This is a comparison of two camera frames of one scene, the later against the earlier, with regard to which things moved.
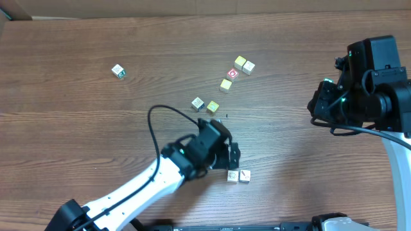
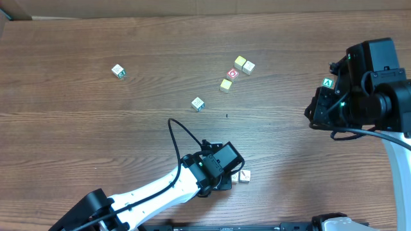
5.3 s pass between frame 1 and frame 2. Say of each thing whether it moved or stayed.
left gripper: moved
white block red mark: stayed
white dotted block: stayed
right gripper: stayed
